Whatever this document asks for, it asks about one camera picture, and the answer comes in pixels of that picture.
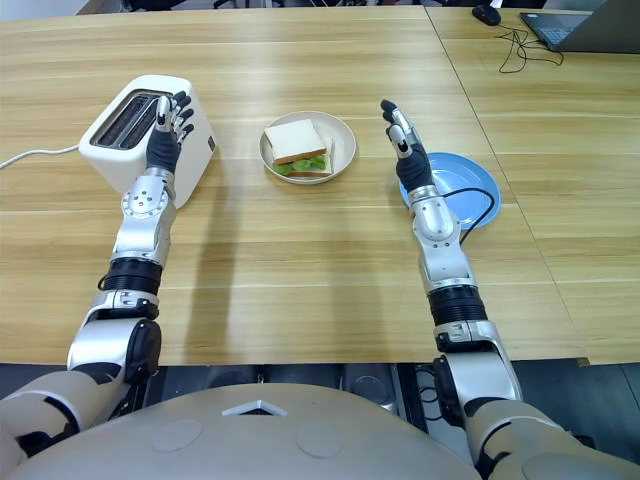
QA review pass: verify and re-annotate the blue round plate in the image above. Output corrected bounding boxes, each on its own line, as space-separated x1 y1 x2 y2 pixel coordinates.
397 151 502 233

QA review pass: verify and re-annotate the dark laptop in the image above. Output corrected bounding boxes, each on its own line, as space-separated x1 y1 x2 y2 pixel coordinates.
519 0 640 53

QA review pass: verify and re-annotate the white cord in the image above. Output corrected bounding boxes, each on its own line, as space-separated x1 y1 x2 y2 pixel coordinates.
0 143 82 172

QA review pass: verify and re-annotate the green lettuce leaf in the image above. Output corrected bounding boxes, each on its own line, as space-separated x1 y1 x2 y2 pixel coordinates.
272 153 329 177

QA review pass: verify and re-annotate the robot body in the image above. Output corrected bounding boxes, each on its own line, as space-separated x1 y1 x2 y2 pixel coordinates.
3 382 482 480

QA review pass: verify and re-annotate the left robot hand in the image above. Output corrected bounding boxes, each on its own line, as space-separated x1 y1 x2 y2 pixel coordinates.
144 91 196 174

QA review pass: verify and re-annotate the cream toaster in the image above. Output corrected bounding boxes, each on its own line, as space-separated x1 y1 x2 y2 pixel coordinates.
78 74 218 210

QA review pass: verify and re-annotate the black computer mouse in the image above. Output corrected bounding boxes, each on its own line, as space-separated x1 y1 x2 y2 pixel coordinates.
471 3 503 27

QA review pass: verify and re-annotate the thin black wire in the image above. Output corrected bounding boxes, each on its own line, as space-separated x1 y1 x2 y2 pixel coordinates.
493 23 566 76

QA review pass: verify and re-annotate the cream round plate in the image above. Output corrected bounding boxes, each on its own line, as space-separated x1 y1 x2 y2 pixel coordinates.
258 110 358 186

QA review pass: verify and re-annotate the bread slice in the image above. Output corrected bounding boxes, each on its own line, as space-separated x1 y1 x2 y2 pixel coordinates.
272 137 335 179
263 119 328 166

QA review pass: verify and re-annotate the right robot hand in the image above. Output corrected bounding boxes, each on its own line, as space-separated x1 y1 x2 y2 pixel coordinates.
379 98 438 196

